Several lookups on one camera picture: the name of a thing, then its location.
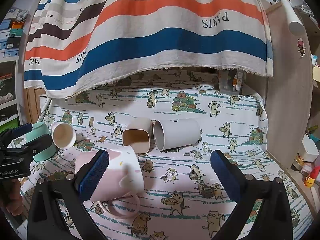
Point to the person's left hand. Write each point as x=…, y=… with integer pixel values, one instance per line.
x=11, y=199

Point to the mint green cup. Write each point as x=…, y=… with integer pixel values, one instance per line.
x=39, y=129

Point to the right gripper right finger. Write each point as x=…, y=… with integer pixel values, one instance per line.
x=273, y=220

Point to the cartoon figure sticker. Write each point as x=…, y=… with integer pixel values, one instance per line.
x=301, y=47

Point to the white pink paper cup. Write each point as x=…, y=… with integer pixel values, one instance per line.
x=63, y=135

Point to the cat print bed sheet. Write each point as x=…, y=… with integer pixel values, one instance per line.
x=182, y=197

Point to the clear plastic storage box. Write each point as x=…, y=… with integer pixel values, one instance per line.
x=231, y=81

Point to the beige square cup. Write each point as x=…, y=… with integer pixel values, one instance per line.
x=138, y=135

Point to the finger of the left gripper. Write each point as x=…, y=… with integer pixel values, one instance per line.
x=37, y=145
x=14, y=133

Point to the white cylindrical lamp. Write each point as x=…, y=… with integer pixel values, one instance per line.
x=294, y=24

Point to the grey cylindrical cup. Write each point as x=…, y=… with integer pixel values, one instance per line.
x=176, y=133

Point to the wooden bed side board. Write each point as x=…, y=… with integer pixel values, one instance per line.
x=288, y=93

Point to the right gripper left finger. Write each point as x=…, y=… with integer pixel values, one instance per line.
x=45, y=220

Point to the pink ceramic mug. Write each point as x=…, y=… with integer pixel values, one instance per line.
x=106, y=175

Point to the shelf with storage boxes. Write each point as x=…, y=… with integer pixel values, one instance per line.
x=12, y=101

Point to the red yellow toy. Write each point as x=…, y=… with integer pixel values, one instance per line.
x=310, y=179

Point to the striped Paris cloth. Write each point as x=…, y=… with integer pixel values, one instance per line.
x=75, y=45

